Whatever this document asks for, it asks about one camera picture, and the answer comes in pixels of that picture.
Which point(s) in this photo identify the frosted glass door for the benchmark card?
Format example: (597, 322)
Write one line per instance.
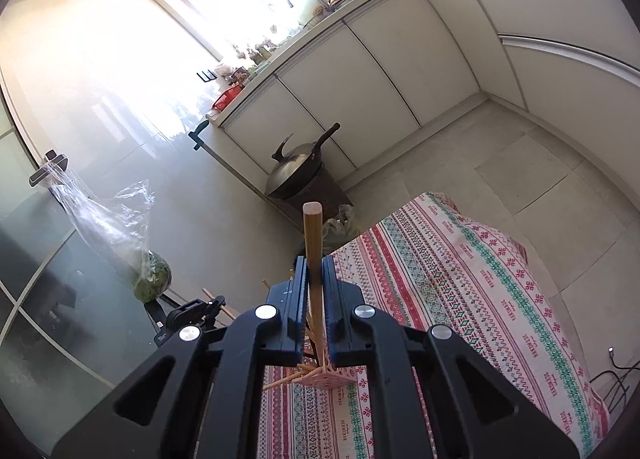
(40, 249)

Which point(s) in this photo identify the brown bin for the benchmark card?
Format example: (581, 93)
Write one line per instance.
(335, 194)

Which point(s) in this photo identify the patterned red green tablecloth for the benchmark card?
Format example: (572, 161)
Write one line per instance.
(450, 289)

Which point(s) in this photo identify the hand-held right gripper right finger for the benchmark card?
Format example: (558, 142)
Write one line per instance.
(327, 309)

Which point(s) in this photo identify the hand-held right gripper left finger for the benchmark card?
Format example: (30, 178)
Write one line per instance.
(301, 309)

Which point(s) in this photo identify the plastic bag of greens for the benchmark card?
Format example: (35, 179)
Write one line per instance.
(152, 281)

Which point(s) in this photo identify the black wall switches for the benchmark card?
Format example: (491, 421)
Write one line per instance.
(206, 75)

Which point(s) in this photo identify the row of countertop jars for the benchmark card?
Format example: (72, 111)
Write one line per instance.
(250, 54)

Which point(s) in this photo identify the red plastic basket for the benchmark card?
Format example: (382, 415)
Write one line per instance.
(229, 98)

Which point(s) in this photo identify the pink plastic utensil basket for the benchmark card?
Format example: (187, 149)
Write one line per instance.
(325, 379)

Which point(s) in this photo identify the clear plastic bag with vegetables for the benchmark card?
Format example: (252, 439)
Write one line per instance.
(342, 229)

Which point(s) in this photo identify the dark wok with lid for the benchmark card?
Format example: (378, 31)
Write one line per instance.
(295, 174)

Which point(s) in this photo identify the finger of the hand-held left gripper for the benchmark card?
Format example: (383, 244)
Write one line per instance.
(197, 311)

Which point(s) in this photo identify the white kitchen cabinets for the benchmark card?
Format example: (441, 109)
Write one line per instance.
(380, 64)

